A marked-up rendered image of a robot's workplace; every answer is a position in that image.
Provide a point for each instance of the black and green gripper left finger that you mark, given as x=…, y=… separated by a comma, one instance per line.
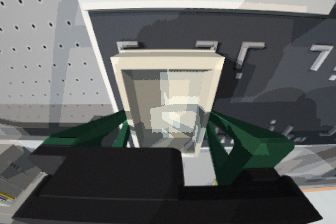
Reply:
x=92, y=133

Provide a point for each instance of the grey perforated base plate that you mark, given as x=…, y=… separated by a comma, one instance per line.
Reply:
x=50, y=81

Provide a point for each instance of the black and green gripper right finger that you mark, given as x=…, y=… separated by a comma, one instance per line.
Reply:
x=254, y=147

